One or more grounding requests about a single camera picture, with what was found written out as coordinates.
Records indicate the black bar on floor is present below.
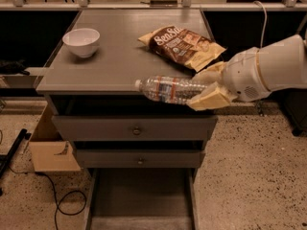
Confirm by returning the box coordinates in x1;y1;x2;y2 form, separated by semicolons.
0;128;28;178

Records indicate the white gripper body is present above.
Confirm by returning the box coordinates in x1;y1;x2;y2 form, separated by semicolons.
222;47;271;102

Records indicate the clear plastic water bottle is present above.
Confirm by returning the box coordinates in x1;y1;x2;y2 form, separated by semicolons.
135;76;207;105

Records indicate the grey middle drawer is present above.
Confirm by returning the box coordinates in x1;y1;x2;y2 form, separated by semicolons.
75;149;204;168

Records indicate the white ceramic bowl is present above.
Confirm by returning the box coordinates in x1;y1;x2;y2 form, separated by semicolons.
62;28;100;58

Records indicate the white hanging cable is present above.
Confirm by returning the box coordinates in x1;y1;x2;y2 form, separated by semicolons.
253;0;269;50

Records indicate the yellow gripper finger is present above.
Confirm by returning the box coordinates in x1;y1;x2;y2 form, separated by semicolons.
186;82;237;111
192;61;226;84

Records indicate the brown yellow chip bag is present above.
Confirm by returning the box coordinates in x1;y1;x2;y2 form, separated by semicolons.
138;25;225;72

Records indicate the grey top drawer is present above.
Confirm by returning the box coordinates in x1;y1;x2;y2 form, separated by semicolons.
52;115;217;141

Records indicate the black device on ledge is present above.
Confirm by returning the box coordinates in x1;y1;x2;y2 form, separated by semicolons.
150;0;178;7

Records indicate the grey open bottom drawer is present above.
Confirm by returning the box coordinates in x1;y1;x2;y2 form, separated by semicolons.
83;168;200;230

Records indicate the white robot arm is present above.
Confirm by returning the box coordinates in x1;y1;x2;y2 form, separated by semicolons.
187;34;307;111

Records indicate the grey wooden drawer cabinet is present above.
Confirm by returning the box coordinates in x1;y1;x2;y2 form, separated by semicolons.
36;10;214;159

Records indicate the black floor cable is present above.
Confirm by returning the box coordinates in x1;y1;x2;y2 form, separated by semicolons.
7;165;88;230

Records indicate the cardboard box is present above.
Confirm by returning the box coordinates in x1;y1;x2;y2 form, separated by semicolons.
29;106;81;173

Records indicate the black cloth on rail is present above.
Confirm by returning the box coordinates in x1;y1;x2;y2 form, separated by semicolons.
0;59;30;76

